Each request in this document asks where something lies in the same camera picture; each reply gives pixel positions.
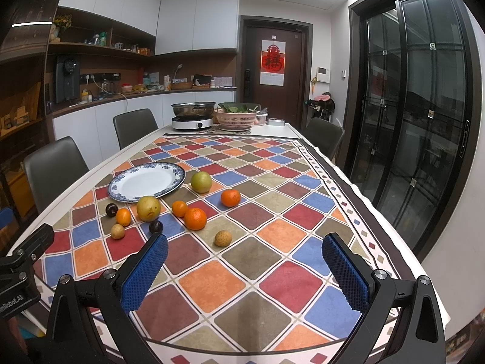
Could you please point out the white intercom panel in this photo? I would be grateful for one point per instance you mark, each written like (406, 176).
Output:
(323, 75)

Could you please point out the grey chair far left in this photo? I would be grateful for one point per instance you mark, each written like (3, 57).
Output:
(134, 125)

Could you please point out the colourful checkered tablecloth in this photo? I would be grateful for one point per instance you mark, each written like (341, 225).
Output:
(268, 297)

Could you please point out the green pear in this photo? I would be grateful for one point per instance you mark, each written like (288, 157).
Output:
(201, 182)

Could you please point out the small white box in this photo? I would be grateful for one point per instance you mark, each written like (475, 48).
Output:
(275, 122)

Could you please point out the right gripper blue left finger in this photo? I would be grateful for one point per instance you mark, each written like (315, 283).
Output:
(122, 291)

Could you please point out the dark wooden door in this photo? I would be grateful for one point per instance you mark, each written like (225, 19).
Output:
(287, 102)

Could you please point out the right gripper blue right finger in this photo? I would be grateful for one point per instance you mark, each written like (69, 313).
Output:
(369, 292)

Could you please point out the orange mandarin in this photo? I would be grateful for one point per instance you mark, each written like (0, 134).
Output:
(230, 198)

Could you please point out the steel pot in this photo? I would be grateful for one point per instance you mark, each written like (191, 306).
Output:
(194, 109)

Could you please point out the black water dispenser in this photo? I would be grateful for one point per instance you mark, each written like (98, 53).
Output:
(67, 79)

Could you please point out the black glass sliding door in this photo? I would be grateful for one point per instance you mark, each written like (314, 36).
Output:
(415, 102)

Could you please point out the grey chair near left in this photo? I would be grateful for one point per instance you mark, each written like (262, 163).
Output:
(51, 169)

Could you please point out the blue white porcelain plate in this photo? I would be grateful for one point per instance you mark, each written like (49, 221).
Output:
(149, 179)

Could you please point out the grey chair right side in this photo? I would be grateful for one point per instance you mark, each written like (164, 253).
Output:
(324, 135)

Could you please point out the yellow pear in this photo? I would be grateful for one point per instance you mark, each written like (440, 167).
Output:
(148, 208)

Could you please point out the brown longan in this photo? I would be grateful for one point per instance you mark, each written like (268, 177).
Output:
(117, 232)
(223, 238)

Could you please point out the white induction cooker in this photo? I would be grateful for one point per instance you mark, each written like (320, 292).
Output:
(191, 123)

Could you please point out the grey chair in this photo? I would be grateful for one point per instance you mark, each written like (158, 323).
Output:
(51, 169)
(134, 125)
(324, 135)

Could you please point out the red fu poster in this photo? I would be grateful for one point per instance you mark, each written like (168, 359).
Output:
(273, 60)

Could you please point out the large orange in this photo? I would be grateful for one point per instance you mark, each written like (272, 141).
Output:
(195, 219)

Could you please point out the small mandarin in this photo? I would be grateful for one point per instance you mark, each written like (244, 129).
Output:
(179, 208)
(123, 217)

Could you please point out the pink basket of greens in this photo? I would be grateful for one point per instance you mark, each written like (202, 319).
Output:
(237, 116)

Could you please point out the dark plum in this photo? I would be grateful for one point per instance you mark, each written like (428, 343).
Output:
(111, 210)
(156, 226)

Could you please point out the stroller with pink toy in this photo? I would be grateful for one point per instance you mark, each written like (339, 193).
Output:
(322, 106)

